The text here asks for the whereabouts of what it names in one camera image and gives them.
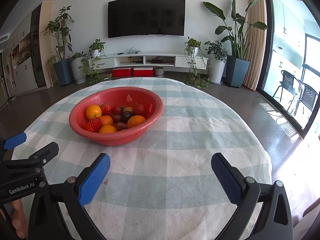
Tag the large bumpy tangerine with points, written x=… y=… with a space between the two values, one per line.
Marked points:
x=136 y=121

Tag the person's left hand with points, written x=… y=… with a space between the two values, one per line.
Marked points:
x=18 y=220

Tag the black wall television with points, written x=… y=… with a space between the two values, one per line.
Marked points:
x=146 y=17

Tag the black mesh chair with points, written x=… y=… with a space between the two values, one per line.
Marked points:
x=308 y=95
x=287 y=80

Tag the bushy plant in white pot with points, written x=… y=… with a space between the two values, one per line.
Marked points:
x=217 y=70

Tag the small red strawberry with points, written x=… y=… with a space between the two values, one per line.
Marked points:
x=106 y=110

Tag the dark tall wall panel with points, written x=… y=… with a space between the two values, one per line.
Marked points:
x=37 y=55

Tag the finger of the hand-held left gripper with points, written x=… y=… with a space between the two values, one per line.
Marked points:
x=47 y=152
x=15 y=141

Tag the plant in white ribbed pot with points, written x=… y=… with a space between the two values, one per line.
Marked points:
x=78 y=71

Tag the smooth orange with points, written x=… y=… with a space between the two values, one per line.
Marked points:
x=93 y=112
x=107 y=129

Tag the red storage box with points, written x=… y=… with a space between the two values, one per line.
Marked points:
x=122 y=72
x=143 y=71

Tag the white wall cabinet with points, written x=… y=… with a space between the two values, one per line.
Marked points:
x=25 y=77

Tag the black media box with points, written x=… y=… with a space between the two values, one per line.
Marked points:
x=156 y=60

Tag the grey round pot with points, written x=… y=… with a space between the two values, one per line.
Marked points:
x=158 y=72

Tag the tall plant in blue pot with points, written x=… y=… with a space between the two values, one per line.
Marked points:
x=62 y=73

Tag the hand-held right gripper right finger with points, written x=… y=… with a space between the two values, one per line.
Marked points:
x=225 y=177

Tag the red tomato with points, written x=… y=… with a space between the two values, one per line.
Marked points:
x=117 y=110
x=138 y=109

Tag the white television console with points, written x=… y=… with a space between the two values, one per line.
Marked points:
x=107 y=61

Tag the large red strawberry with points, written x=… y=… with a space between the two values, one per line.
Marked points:
x=93 y=125

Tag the broad-leaf plant in blue pot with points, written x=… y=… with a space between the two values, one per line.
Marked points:
x=236 y=71

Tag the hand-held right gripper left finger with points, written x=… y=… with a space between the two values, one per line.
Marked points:
x=93 y=180

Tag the red plastic colander bowl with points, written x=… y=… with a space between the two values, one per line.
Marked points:
x=117 y=138

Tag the beige curtain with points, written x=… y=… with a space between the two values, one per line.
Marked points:
x=255 y=42

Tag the trailing pothos plant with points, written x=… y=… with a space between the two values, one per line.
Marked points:
x=192 y=43
x=97 y=46

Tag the glass sliding door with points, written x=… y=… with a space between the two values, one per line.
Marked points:
x=287 y=30

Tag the brown kiwi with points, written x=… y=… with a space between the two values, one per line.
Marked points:
x=128 y=109

